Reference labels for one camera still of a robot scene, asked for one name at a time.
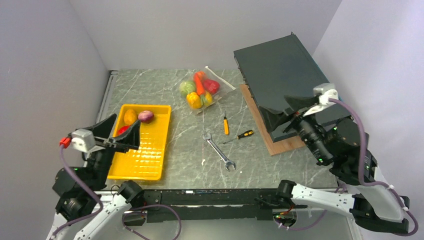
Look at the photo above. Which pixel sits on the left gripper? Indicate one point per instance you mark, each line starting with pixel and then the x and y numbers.
pixel 103 129

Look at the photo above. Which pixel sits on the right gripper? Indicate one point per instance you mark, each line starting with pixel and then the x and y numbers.
pixel 272 119

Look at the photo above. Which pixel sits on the red bell pepper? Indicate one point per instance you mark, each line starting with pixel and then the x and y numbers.
pixel 211 86

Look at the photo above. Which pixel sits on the green cabbage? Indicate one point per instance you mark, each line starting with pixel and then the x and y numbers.
pixel 187 87

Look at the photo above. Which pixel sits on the clear dotted zip bag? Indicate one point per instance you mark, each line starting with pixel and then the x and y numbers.
pixel 225 89

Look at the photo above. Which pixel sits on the orange carrot with green top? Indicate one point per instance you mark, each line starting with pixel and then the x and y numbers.
pixel 198 77

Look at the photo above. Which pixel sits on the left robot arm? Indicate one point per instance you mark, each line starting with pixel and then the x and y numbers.
pixel 79 213

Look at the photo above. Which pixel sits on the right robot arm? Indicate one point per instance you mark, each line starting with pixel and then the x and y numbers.
pixel 376 206

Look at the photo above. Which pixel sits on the red apple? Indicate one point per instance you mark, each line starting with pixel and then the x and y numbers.
pixel 122 129

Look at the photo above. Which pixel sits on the brown potato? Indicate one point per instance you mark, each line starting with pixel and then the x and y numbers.
pixel 130 117

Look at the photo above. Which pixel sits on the wooden cutting board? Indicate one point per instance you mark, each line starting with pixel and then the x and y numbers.
pixel 273 148

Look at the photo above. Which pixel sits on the purple onion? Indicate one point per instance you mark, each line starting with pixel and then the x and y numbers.
pixel 146 116

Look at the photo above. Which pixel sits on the black yellow screwdriver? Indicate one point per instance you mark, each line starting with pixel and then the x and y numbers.
pixel 240 136

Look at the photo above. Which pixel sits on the yellow plastic tray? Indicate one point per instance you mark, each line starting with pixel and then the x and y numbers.
pixel 146 162

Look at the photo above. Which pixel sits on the small yellow screwdriver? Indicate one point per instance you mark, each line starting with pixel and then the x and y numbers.
pixel 226 125

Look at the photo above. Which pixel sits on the steel combination wrench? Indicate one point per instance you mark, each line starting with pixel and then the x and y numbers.
pixel 227 163

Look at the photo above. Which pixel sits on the dark green network switch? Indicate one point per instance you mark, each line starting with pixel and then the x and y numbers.
pixel 277 68

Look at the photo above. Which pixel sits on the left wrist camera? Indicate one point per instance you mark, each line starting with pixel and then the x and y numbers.
pixel 82 140

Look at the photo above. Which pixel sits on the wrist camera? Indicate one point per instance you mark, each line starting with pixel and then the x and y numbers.
pixel 82 140
pixel 324 93

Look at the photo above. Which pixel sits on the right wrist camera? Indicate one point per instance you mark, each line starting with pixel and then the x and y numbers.
pixel 324 93

